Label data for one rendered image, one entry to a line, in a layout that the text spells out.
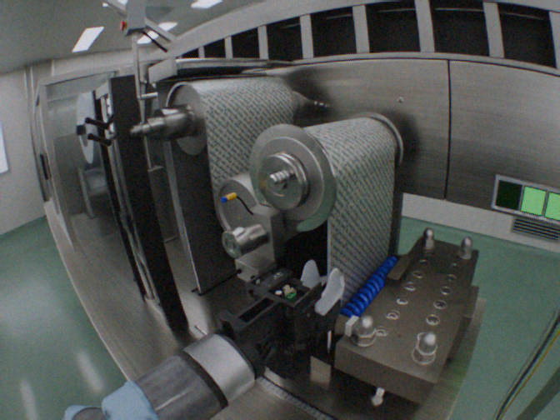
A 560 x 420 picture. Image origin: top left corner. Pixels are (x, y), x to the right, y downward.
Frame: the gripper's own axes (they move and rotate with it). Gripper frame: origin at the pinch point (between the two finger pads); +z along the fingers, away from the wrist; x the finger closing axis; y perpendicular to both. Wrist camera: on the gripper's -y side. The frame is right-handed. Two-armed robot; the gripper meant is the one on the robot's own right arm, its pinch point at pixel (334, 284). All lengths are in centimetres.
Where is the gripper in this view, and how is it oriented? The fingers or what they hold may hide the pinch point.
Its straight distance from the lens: 45.3
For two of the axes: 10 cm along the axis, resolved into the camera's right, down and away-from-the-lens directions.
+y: -0.7, -9.2, -3.7
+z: 6.5, -3.3, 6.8
